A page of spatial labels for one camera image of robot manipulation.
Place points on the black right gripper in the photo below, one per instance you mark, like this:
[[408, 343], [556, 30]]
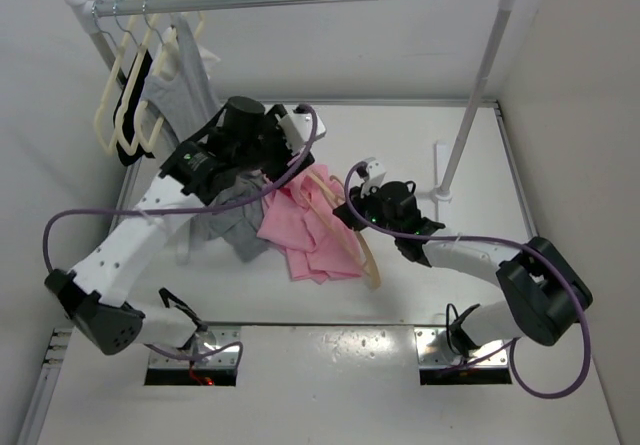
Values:
[[347, 215]]

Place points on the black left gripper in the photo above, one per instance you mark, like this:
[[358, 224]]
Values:
[[280, 172]]

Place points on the pink t shirt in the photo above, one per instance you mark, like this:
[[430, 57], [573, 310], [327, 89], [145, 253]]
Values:
[[292, 227]]

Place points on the beige plastic hanger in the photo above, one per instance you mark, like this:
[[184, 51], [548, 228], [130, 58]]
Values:
[[355, 245]]

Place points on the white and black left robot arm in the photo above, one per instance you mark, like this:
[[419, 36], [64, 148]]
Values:
[[243, 153]]

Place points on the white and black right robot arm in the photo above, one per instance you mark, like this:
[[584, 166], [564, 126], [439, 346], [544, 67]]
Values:
[[540, 288]]

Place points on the cream hanger with grey shirt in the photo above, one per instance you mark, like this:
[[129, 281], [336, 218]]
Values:
[[148, 122]]

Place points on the cream hanger with black garment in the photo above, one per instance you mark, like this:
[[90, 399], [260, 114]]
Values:
[[127, 141]]

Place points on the cream hanger far left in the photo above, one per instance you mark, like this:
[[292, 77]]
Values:
[[108, 137]]

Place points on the white clothes rack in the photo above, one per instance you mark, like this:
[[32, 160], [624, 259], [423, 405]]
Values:
[[446, 161]]

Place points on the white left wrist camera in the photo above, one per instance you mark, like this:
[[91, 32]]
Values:
[[296, 126]]

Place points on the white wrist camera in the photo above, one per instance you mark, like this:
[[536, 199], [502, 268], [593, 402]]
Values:
[[296, 126], [372, 173]]

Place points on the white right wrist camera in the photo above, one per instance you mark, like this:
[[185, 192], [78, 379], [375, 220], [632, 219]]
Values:
[[372, 173]]

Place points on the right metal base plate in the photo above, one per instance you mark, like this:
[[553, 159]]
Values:
[[433, 353]]

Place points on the metal base plate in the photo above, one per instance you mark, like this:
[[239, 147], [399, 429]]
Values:
[[433, 353], [218, 348]]

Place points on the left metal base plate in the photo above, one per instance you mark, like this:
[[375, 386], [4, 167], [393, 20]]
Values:
[[218, 348]]

